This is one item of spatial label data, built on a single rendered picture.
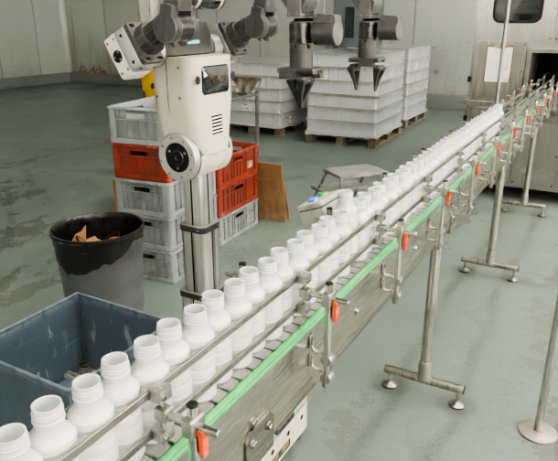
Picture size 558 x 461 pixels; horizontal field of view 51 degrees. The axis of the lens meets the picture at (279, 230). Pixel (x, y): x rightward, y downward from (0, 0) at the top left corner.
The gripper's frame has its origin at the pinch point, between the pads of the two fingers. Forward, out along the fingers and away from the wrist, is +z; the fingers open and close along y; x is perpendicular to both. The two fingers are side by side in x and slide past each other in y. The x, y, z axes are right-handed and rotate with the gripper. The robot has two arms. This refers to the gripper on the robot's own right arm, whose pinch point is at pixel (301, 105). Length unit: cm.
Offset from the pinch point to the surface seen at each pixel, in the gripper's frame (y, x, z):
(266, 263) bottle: 15, -44, 24
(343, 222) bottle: 15.7, -8.4, 26.1
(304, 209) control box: -4.2, 10.5, 31.0
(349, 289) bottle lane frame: 19.2, -11.8, 41.7
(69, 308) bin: -44, -42, 48
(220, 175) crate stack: -168, 208, 83
